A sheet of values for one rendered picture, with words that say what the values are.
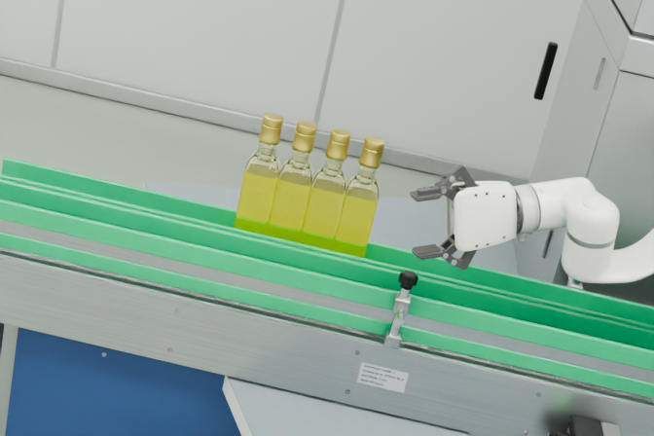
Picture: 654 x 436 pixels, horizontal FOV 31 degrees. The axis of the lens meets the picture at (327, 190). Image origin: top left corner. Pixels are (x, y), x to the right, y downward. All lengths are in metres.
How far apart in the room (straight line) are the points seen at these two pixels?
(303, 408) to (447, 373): 0.24
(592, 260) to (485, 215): 0.17
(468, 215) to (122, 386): 0.67
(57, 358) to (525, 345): 0.78
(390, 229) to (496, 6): 2.50
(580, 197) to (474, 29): 3.28
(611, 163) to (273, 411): 0.73
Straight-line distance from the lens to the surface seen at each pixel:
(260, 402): 1.97
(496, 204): 1.85
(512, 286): 2.10
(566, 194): 1.88
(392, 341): 1.93
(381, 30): 5.11
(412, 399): 1.99
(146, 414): 2.10
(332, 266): 1.99
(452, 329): 1.95
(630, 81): 2.11
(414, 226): 2.74
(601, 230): 1.83
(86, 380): 2.10
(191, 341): 1.99
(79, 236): 1.97
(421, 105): 5.19
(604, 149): 2.15
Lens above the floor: 1.81
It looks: 22 degrees down
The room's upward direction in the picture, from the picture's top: 13 degrees clockwise
